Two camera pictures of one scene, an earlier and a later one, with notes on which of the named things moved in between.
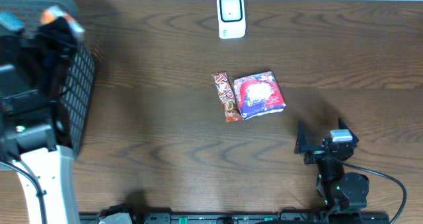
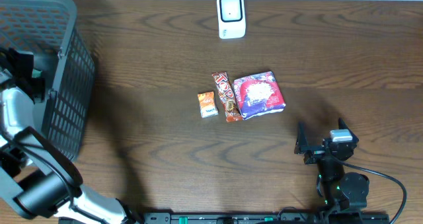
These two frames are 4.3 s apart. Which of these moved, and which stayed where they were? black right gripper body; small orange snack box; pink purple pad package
Moved: small orange snack box
Stayed: black right gripper body; pink purple pad package
